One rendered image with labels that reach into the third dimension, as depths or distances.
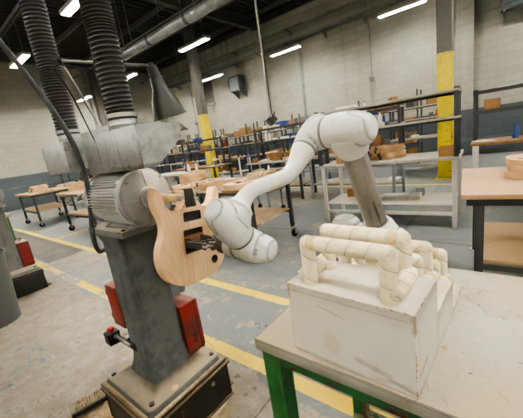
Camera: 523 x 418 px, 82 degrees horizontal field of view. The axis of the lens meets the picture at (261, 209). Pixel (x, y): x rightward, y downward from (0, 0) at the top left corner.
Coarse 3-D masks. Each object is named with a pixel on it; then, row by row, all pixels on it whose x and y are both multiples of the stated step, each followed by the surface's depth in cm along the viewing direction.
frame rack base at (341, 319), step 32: (288, 288) 68; (320, 288) 63; (352, 288) 61; (416, 288) 58; (320, 320) 64; (352, 320) 58; (384, 320) 54; (416, 320) 50; (320, 352) 66; (352, 352) 61; (384, 352) 56; (416, 352) 51; (384, 384) 57; (416, 384) 53
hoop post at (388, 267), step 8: (384, 264) 52; (392, 264) 52; (384, 272) 52; (392, 272) 52; (384, 280) 53; (392, 280) 52; (384, 288) 53; (392, 288) 53; (384, 296) 54; (384, 304) 54; (392, 304) 53
